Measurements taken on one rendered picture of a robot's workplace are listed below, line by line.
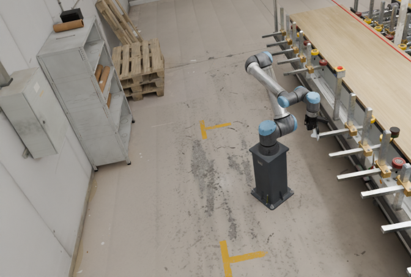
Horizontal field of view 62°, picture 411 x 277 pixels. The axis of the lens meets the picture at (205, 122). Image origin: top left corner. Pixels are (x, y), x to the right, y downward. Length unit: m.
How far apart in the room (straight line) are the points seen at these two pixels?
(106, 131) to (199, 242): 1.60
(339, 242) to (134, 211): 1.97
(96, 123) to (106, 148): 0.36
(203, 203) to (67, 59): 1.93
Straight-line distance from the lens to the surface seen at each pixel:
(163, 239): 3.42
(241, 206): 3.48
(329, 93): 3.77
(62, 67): 3.63
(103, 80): 4.08
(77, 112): 3.87
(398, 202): 2.59
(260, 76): 2.76
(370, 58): 3.85
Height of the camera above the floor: 2.71
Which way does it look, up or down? 37 degrees down
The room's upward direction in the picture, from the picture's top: 12 degrees counter-clockwise
